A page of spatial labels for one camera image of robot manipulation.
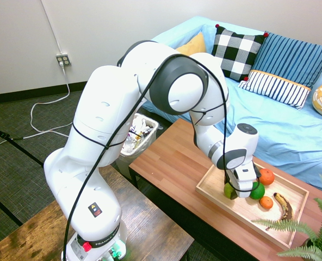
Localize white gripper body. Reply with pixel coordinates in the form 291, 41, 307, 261
228, 162, 257, 198

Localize green apple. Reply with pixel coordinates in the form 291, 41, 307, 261
223, 182, 239, 201

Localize wooden tray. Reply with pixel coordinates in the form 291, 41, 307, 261
195, 162, 310, 250

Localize green round fruit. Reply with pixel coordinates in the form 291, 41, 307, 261
249, 181, 266, 200

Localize large orange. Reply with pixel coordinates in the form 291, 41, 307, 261
258, 168, 276, 187

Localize small orange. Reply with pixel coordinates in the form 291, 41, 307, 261
259, 196, 274, 210

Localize overripe brown banana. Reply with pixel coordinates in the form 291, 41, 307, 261
265, 192, 294, 232

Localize light blue sofa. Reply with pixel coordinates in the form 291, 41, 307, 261
142, 15, 322, 197

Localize reddish wood coffee table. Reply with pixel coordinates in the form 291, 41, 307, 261
128, 118, 322, 261

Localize rustic brown robot table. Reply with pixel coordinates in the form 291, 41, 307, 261
0, 165, 196, 261

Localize potted green fern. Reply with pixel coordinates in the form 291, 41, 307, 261
251, 173, 322, 261

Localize white navy striped pillow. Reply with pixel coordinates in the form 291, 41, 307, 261
237, 70, 312, 110

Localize white trash bin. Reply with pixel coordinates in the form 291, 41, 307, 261
114, 113, 161, 181

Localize crumpled trash wrappers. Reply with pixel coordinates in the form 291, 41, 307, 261
122, 115, 157, 153

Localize black white checked pillow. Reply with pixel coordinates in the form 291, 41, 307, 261
211, 23, 269, 83

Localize blue striped pillow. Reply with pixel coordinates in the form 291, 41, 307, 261
250, 32, 322, 89

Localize plain mustard pillow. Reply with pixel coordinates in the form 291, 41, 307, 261
175, 32, 207, 57

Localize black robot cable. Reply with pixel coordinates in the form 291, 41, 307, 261
62, 54, 231, 261

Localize white power cord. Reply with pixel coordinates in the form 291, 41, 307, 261
0, 61, 73, 151

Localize wall power outlet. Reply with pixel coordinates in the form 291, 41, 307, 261
55, 53, 72, 67

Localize black floor cable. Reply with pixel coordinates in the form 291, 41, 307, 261
0, 121, 45, 167

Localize white wall conduit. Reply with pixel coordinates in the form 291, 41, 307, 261
42, 0, 63, 55

